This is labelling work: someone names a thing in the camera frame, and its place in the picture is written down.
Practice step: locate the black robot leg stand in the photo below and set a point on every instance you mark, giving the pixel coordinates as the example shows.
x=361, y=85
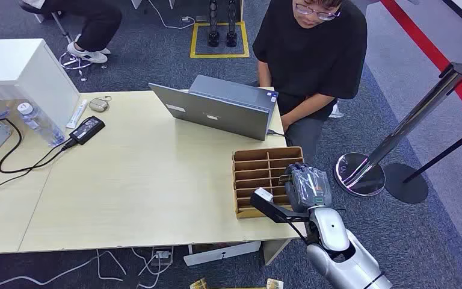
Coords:
x=222, y=24

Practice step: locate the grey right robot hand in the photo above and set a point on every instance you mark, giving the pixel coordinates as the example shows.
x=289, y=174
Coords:
x=307, y=187

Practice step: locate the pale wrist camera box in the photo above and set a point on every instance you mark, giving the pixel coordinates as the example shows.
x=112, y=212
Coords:
x=263, y=194

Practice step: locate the white power strip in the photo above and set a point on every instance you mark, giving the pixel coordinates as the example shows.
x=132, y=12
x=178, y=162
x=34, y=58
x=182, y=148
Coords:
x=162, y=255

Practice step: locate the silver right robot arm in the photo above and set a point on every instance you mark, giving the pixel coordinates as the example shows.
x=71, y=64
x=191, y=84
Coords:
x=340, y=251

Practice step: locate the black stanchion post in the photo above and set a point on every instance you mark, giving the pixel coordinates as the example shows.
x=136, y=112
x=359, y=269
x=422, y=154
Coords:
x=422, y=171

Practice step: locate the wooden slotted card organizer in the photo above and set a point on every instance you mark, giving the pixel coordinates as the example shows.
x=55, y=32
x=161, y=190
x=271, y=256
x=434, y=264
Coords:
x=259, y=175

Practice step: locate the white tube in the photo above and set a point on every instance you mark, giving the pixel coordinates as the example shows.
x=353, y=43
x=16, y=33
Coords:
x=76, y=114

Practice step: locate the clear plastic water bottle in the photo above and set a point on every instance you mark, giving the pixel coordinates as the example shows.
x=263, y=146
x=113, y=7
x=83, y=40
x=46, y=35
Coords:
x=40, y=123

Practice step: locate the white cabinet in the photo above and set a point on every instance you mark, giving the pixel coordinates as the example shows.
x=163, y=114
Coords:
x=23, y=75

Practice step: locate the small grey earbud case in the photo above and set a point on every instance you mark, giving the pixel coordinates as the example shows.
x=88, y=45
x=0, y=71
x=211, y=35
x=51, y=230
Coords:
x=98, y=104

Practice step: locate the chrome stanchion post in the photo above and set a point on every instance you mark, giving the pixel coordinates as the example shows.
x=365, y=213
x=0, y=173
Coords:
x=398, y=135

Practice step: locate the seated person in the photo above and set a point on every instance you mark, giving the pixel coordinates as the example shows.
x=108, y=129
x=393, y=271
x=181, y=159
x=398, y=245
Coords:
x=79, y=26

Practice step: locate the red barrier belt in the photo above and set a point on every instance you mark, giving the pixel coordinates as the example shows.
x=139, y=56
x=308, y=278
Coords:
x=438, y=58

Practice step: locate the grey open laptop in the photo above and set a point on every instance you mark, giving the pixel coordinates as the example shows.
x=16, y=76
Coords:
x=219, y=109

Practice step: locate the white table bracket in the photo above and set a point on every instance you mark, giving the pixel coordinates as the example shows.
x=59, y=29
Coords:
x=222, y=253

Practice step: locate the stool chrome base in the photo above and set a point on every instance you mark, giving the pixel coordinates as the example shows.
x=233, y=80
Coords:
x=73, y=60

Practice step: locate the black laptop power adapter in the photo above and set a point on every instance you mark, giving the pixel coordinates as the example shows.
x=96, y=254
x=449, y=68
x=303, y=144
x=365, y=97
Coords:
x=87, y=129

